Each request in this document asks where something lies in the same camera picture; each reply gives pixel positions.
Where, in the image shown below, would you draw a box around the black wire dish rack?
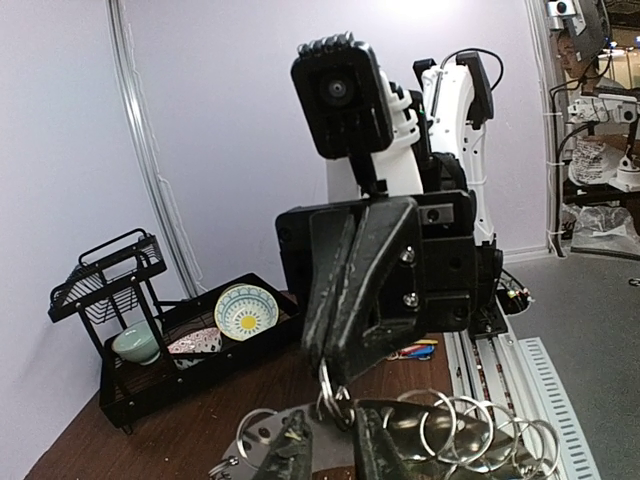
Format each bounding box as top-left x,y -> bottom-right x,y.
48,228 -> 302,434

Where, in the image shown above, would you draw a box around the blue key tag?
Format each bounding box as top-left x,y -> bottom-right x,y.
392,345 -> 435,361

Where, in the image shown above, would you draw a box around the teal ceramic bowl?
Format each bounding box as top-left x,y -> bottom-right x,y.
111,321 -> 161,366

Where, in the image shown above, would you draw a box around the right aluminium frame post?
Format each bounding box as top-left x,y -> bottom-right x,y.
106,1 -> 206,298

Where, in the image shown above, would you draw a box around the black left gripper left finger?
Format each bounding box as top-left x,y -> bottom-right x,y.
254,409 -> 313,480

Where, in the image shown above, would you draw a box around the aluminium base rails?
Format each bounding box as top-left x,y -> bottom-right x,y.
442,279 -> 601,480

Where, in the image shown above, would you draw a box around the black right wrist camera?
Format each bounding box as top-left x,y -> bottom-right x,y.
291,31 -> 393,160

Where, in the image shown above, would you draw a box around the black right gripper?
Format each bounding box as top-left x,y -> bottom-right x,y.
275,190 -> 499,385

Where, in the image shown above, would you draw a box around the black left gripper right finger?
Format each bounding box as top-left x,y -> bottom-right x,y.
352,404 -> 412,480

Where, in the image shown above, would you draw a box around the grey disc keyring organizer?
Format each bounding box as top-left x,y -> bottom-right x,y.
209,357 -> 564,480

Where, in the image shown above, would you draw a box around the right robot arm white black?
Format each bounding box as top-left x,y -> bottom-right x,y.
275,35 -> 502,386

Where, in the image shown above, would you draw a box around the white blue patterned plate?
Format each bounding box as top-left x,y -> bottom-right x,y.
213,283 -> 280,342

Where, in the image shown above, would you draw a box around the pink patterned dish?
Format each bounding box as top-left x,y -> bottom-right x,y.
168,327 -> 222,370

